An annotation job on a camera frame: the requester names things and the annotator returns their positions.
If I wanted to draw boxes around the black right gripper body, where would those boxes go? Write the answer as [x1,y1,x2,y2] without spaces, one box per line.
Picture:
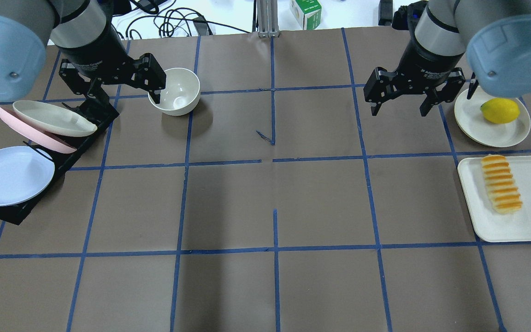
[376,38,465,93]

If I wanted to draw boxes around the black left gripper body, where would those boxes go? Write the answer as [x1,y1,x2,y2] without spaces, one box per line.
[60,28,131,84]

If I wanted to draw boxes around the blue plate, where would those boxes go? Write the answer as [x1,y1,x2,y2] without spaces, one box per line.
[0,146,56,206]

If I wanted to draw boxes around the striped bread roll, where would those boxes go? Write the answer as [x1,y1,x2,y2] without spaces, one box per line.
[480,154,523,214]

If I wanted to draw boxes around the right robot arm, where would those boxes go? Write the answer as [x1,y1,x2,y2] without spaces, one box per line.
[363,0,531,116]

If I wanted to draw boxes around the black plate rack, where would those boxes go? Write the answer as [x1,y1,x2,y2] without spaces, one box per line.
[0,89,118,225]

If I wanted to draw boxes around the cream plate with lemon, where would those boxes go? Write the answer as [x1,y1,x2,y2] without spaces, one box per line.
[454,87,531,148]

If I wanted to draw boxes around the cream plate in rack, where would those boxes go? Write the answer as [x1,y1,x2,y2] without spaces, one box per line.
[12,100,98,138]

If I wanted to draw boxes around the pink plate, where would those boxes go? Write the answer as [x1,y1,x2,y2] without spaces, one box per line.
[0,107,77,154]

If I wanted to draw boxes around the white bowl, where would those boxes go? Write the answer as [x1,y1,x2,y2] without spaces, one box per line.
[147,68,201,116]

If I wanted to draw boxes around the yellow lemon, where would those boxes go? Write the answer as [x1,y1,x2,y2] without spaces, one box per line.
[480,97,521,124]

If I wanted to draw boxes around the black power adapter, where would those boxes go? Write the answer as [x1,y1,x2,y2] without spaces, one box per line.
[378,0,394,26]

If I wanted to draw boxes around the green white box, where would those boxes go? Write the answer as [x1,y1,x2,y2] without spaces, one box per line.
[289,0,322,30]

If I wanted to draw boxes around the cream rectangular tray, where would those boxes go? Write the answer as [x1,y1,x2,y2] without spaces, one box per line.
[457,156,531,242]

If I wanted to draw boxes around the black cables on desk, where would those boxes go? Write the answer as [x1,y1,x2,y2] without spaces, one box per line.
[111,0,252,40]

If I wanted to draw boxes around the aluminium frame post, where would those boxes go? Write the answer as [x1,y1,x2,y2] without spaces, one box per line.
[254,0,280,38]

